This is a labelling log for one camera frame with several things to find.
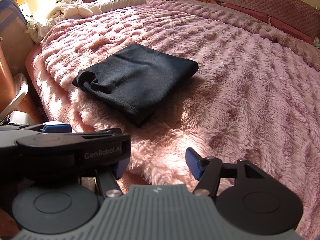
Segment black pants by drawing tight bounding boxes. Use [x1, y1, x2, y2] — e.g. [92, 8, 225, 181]
[72, 43, 199, 127]

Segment pink fluffy blanket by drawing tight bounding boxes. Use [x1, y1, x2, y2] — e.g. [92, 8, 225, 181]
[41, 0, 319, 239]

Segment white crumpled blanket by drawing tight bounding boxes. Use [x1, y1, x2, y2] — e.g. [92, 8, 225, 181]
[25, 0, 103, 44]

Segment maroon quilted headboard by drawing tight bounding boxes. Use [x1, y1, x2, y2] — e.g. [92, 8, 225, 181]
[216, 0, 319, 38]

